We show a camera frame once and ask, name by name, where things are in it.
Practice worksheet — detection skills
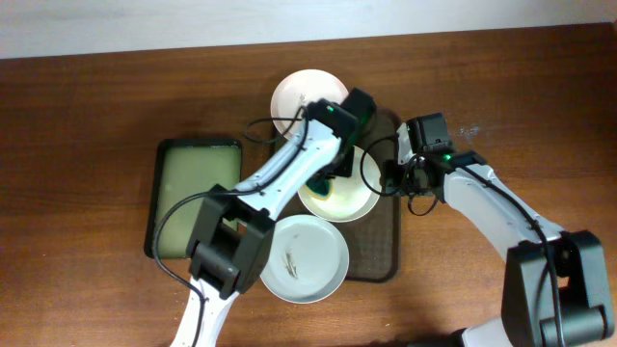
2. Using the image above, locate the green yellow sponge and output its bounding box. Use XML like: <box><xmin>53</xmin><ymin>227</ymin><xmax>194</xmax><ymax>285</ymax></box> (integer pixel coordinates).
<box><xmin>306</xmin><ymin>176</ymin><xmax>333</xmax><ymax>200</ymax></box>

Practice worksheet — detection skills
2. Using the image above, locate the cream white plate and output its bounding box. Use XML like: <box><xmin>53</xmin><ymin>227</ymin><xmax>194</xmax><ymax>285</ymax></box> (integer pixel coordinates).
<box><xmin>298</xmin><ymin>147</ymin><xmax>382</xmax><ymax>223</ymax></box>

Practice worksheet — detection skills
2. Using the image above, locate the light grey plate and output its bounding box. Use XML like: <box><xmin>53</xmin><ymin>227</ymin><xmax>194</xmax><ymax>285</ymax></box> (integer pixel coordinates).
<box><xmin>260</xmin><ymin>215</ymin><xmax>350</xmax><ymax>304</ymax></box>

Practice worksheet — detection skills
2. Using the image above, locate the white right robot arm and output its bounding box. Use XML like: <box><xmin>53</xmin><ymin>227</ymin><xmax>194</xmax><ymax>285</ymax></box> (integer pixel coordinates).
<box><xmin>387</xmin><ymin>120</ymin><xmax>616</xmax><ymax>346</ymax></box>

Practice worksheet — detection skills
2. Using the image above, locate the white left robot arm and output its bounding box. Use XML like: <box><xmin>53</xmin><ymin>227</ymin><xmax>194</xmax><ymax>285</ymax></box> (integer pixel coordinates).
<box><xmin>162</xmin><ymin>95</ymin><xmax>375</xmax><ymax>346</ymax></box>

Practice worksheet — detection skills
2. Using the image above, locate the dark brown serving tray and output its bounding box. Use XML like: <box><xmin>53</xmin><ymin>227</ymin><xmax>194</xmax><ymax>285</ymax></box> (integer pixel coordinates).
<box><xmin>272</xmin><ymin>108</ymin><xmax>402</xmax><ymax>283</ymax></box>

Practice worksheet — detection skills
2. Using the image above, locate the pink dirty plate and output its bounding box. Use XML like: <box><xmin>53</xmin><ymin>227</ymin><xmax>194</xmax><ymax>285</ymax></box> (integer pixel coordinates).
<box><xmin>270</xmin><ymin>69</ymin><xmax>349</xmax><ymax>134</ymax></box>

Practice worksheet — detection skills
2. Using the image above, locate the black soapy water tray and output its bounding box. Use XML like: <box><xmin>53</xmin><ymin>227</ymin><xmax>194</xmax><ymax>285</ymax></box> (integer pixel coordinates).
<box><xmin>144</xmin><ymin>139</ymin><xmax>242</xmax><ymax>259</ymax></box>

